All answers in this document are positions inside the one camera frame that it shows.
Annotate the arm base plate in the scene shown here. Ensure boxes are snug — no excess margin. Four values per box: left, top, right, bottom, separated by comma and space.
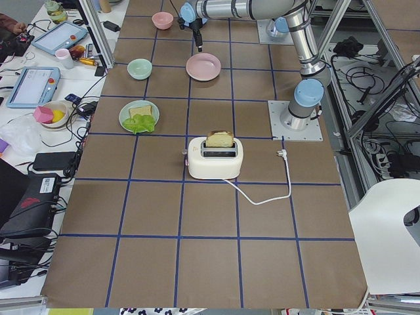
268, 100, 323, 142
257, 17, 293, 45

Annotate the green bowl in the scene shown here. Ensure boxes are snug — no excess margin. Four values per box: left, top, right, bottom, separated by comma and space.
127, 58, 152, 80

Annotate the blue teach pendant far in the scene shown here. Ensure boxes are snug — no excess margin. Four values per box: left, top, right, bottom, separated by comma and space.
31, 21, 88, 55

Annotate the cream bowl with fruit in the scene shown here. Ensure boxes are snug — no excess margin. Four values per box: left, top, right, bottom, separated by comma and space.
33, 100, 70, 130

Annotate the blue teach pendant near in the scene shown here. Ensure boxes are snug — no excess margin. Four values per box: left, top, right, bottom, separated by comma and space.
6, 67, 60, 109

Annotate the toast slice in toaster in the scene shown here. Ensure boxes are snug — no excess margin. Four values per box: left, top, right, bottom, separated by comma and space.
205, 131, 234, 148

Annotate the green lettuce leaf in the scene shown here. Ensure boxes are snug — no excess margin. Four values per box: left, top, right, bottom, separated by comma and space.
122, 114, 156, 134

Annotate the green plate with food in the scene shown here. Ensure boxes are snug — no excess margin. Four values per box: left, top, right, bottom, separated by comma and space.
119, 100, 160, 131

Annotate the white toaster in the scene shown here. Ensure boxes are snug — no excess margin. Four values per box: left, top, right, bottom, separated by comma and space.
186, 136, 243, 180

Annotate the black power adapter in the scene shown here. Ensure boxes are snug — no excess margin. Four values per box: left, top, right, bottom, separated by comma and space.
32, 152, 75, 171

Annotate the brown bread slice on plate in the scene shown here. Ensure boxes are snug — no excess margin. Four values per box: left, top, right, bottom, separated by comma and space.
129, 105, 152, 118

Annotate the pink plate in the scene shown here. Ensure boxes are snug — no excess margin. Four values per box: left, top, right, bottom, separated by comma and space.
186, 52, 221, 81

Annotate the mango fruit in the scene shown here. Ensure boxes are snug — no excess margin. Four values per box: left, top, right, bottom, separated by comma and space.
69, 45, 85, 60

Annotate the white toaster power cord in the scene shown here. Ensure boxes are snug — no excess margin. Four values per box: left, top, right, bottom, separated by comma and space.
221, 149, 293, 206

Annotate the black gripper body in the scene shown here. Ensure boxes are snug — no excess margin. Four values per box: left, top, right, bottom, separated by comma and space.
190, 18, 203, 45

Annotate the pink cup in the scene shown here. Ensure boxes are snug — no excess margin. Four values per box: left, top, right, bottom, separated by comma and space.
54, 49, 74, 69

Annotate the cardboard tube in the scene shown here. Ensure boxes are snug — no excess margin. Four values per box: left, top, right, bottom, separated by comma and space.
99, 0, 112, 13

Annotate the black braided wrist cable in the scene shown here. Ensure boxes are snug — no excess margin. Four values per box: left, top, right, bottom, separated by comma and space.
169, 0, 193, 31

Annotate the blue teach pendant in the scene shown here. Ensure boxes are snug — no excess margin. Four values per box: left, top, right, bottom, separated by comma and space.
6, 67, 60, 109
31, 21, 88, 55

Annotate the white paper sheet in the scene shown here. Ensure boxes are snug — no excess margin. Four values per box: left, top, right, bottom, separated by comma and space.
349, 178, 419, 295

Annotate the aluminium frame post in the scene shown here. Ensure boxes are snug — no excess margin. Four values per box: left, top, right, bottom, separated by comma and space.
78, 0, 115, 69

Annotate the pink bowl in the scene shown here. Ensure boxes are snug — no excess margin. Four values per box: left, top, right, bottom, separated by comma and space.
152, 11, 174, 30

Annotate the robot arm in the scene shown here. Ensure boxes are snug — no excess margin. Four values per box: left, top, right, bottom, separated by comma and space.
179, 1, 331, 131

